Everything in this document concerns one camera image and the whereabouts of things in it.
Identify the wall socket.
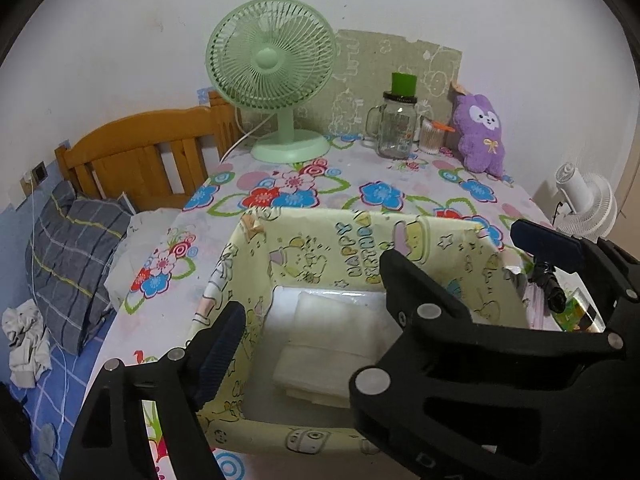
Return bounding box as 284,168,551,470
20,161,49,196

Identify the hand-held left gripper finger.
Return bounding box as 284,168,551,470
60,301,247,480

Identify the pink cartoon tissue pack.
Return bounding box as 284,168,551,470
524,284,557,329

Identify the wooden bed headboard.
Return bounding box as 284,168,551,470
54,91,242,211

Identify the black plastic bag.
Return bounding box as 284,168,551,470
530,259,568,313

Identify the yellow cartoon-print fabric storage box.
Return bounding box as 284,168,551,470
187,207,532,456

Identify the green packet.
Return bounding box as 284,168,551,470
557,287,602,334

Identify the beige cartoon-print board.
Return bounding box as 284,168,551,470
327,29,463,137

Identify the glass jar mug green lid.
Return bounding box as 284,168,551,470
366,72,426,160

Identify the crumpled white cloth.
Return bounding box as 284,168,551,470
1,300,52,389

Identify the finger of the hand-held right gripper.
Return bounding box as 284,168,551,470
510,219,640,356
349,249,640,480

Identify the floral tablecloth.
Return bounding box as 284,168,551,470
82,132,601,480

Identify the green desk fan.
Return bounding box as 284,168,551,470
206,0,337,163

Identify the white fan cable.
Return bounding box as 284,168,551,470
217,114,275,162

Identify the white plastic packet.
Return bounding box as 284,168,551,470
274,284,388,311

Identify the blue plaid bed sheet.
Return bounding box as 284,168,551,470
0,340,113,480

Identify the thin white charging cable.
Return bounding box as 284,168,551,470
26,180,70,427

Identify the small glass with orange lid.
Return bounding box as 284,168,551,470
419,117,444,155

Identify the purple plush bunny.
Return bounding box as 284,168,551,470
452,92,507,177

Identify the white blanket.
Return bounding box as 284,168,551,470
106,207,185,312

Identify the grey plaid pillow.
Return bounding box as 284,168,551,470
25,180,135,357

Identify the white clip fan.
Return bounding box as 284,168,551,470
552,162,619,242

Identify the small white bottle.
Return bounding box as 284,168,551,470
500,250,527,282

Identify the white folded towel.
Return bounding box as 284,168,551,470
272,291,403,409

